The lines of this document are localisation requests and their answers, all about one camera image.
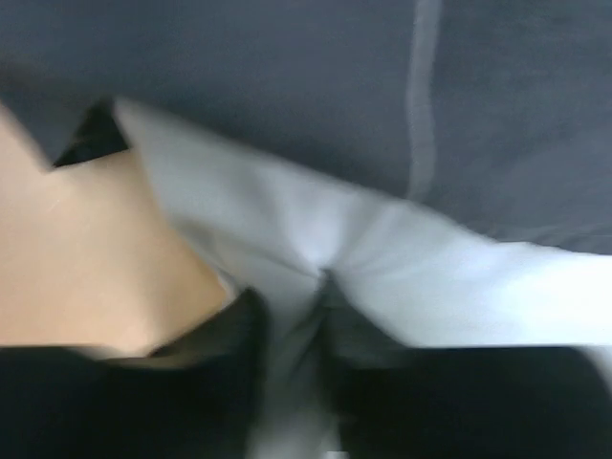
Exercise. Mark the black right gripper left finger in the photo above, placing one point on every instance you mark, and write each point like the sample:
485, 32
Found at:
195, 397

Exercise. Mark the white stained pillow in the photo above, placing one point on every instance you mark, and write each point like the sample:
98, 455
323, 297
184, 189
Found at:
424, 279

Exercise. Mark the grey checked pillowcase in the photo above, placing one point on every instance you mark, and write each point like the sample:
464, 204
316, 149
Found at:
494, 113

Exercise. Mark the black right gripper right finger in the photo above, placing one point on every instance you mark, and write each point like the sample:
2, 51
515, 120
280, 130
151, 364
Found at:
392, 400

